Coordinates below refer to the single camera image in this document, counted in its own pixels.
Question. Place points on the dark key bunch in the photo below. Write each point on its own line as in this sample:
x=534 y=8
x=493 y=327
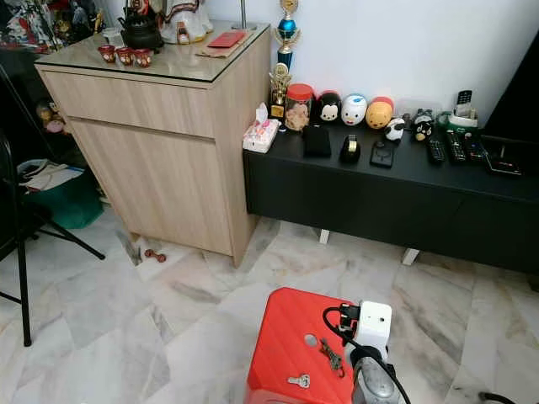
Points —
x=333 y=358

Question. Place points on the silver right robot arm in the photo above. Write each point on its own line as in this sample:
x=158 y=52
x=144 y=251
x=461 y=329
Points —
x=375 y=380

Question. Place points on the red plastic stool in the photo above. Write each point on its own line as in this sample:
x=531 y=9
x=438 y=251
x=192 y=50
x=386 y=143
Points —
x=290 y=332

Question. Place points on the single silver key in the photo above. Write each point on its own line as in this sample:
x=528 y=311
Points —
x=299 y=381

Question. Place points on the black low console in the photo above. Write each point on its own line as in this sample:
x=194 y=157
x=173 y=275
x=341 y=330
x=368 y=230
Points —
x=379 y=202

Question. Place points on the flat black device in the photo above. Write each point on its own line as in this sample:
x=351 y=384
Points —
x=382 y=154

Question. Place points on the black tape dispenser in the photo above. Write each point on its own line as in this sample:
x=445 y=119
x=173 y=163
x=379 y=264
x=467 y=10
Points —
x=349 y=150

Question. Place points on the black folding chair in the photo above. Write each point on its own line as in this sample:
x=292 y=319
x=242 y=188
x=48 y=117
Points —
x=23 y=286

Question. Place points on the black wallet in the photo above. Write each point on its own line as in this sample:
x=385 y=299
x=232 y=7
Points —
x=317 y=141

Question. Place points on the black remote control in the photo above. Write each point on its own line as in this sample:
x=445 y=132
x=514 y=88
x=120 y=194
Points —
x=456 y=147
x=436 y=151
x=476 y=148

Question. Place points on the small white black figure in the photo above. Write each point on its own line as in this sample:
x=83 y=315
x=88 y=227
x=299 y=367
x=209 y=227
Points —
x=395 y=129

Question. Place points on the small red floor toy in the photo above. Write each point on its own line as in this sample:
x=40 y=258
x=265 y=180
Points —
x=155 y=255

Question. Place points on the pink tissue pack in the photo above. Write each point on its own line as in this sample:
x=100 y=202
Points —
x=260 y=135

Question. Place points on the black white animal figure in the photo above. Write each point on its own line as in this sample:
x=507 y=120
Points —
x=424 y=126

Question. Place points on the yellow round plush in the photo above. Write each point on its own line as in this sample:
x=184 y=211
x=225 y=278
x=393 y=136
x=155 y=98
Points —
x=380 y=114

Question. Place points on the white round plush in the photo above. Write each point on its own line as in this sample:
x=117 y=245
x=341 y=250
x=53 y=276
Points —
x=354 y=110

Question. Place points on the black mouse plush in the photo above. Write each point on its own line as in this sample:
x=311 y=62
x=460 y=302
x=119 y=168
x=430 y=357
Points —
x=328 y=109

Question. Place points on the flat black box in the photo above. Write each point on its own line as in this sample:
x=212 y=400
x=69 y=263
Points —
x=505 y=160

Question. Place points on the small gold trophy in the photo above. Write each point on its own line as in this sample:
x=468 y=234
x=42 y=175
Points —
x=279 y=88

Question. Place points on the green bin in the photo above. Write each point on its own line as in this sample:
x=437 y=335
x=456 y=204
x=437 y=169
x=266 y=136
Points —
x=72 y=202

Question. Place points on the light wooden cabinet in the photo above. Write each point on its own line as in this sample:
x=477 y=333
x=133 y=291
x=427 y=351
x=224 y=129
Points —
x=152 y=156

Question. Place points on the tall blue gold trophy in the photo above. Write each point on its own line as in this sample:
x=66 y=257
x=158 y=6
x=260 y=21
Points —
x=287 y=28

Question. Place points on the red packet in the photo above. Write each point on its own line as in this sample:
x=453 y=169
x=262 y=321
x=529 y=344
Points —
x=227 y=39

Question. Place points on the grey lamp stand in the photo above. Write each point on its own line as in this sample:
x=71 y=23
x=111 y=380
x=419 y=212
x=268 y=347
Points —
x=243 y=13

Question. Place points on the small red cup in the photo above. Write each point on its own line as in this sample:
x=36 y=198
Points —
x=125 y=56
x=107 y=54
x=143 y=58

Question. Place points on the white robed figurine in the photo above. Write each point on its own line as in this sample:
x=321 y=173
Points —
x=187 y=18

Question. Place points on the black teapot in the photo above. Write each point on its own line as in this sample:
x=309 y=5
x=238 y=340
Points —
x=141 y=32

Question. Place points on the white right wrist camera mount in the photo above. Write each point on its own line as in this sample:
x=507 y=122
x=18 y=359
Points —
x=375 y=324

